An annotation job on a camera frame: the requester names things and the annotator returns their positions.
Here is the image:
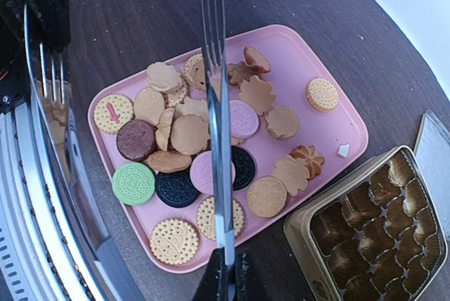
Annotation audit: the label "silver tin lid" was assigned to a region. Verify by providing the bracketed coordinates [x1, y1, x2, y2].
[414, 110, 449, 233]

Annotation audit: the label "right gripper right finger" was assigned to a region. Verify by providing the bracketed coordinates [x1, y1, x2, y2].
[192, 248, 272, 300]

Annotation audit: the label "lone yellow sandwich cookie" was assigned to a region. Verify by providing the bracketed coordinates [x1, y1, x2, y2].
[305, 77, 339, 113]

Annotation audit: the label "black sandwich cookie upper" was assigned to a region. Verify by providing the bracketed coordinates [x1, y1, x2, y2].
[231, 146, 256, 191]

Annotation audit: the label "leaf shaped tan cookie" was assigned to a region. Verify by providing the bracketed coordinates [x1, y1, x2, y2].
[271, 155, 309, 197]

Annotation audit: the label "metal serving tongs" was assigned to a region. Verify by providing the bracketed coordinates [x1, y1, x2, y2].
[22, 0, 236, 301]

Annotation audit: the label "gold cookie tin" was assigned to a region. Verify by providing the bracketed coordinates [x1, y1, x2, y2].
[283, 146, 448, 300]

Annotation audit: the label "pink sandwich cookie upper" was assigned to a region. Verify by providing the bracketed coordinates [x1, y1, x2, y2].
[229, 99, 259, 139]

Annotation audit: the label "pink plastic tray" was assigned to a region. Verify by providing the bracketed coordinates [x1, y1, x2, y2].
[87, 24, 370, 275]

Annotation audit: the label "round tan cookie right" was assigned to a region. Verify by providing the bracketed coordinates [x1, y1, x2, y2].
[246, 176, 288, 218]

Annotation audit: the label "black sandwich cookie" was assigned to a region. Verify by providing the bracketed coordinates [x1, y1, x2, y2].
[155, 169, 200, 208]
[231, 146, 256, 191]

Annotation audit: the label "swirl butter cookie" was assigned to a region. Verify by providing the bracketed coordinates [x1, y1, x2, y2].
[290, 145, 326, 181]

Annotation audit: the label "pink sandwich cookie lower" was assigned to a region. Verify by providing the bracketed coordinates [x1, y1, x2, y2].
[189, 150, 214, 196]

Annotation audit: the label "yellow dotted cookie middle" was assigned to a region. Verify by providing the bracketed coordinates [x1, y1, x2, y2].
[196, 196, 245, 241]

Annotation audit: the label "yellow dotted cookie corner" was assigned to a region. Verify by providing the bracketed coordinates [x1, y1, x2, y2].
[149, 218, 199, 266]

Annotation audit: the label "black sandwich cookie lower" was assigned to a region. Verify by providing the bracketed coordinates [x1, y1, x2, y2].
[155, 169, 200, 208]

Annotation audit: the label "brown chocolate cookie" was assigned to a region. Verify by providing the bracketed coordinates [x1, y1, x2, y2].
[116, 120, 156, 162]

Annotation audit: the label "pink sandwich cookie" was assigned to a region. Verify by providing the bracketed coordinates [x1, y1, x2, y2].
[229, 99, 259, 139]
[189, 150, 214, 196]

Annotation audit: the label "green sandwich cookie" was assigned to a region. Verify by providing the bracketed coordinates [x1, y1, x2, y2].
[112, 162, 155, 206]

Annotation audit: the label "yellow cookie with pink sword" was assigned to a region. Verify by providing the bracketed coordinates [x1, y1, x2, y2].
[94, 94, 134, 134]

